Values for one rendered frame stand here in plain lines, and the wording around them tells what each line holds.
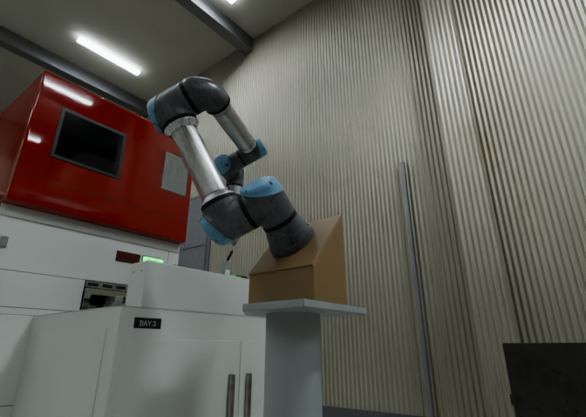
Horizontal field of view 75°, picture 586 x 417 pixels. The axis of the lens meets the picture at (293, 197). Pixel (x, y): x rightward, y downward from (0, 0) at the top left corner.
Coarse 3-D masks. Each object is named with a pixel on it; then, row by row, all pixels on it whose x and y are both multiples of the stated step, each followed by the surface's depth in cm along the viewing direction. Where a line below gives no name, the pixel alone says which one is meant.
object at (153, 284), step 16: (144, 272) 117; (160, 272) 121; (176, 272) 125; (192, 272) 130; (208, 272) 136; (128, 288) 120; (144, 288) 115; (160, 288) 120; (176, 288) 124; (192, 288) 129; (208, 288) 134; (224, 288) 140; (240, 288) 146; (128, 304) 117; (144, 304) 114; (160, 304) 118; (176, 304) 123; (192, 304) 127; (208, 304) 133; (224, 304) 138; (240, 304) 144
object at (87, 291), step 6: (90, 288) 162; (84, 294) 160; (90, 294) 161; (96, 294) 163; (102, 294) 165; (108, 294) 167; (114, 294) 169; (120, 294) 171; (84, 300) 159; (84, 306) 158; (90, 306) 160; (96, 306) 162; (102, 306) 164
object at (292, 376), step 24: (264, 312) 108; (288, 312) 106; (312, 312) 108; (336, 312) 108; (360, 312) 113; (288, 336) 104; (312, 336) 105; (288, 360) 101; (312, 360) 103; (264, 384) 105; (288, 384) 99; (312, 384) 101; (264, 408) 102; (288, 408) 97; (312, 408) 99
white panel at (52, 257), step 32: (0, 224) 142; (32, 224) 151; (64, 224) 160; (0, 256) 140; (32, 256) 148; (64, 256) 157; (96, 256) 168; (160, 256) 193; (0, 288) 138; (32, 288) 146; (64, 288) 155; (96, 288) 165
